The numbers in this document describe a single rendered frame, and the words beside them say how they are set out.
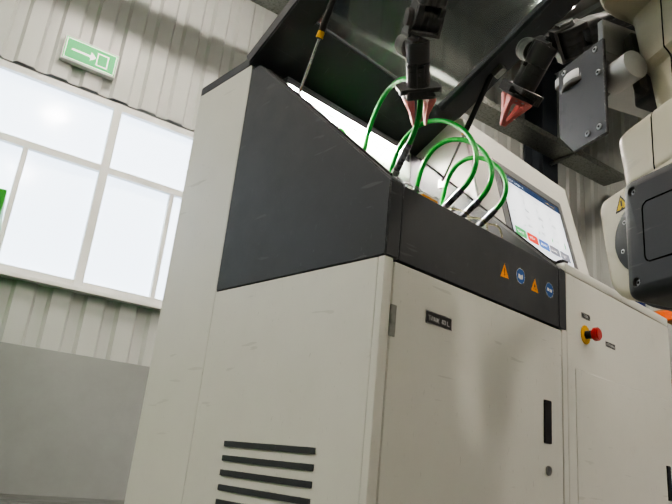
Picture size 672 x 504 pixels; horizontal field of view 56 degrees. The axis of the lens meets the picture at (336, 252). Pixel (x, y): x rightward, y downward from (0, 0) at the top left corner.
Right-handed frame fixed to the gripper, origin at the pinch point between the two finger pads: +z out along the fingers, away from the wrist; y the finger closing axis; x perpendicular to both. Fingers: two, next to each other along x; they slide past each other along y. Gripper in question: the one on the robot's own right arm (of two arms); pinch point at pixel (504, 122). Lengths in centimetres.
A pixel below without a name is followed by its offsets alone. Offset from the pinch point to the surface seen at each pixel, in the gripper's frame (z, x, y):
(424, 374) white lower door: 43, 21, -47
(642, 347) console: 45, -79, -9
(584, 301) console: 34, -43, -13
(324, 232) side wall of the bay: 33, 39, -17
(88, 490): 376, 18, 212
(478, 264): 27.3, 5.2, -25.1
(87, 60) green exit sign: 132, 92, 436
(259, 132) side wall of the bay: 29, 48, 28
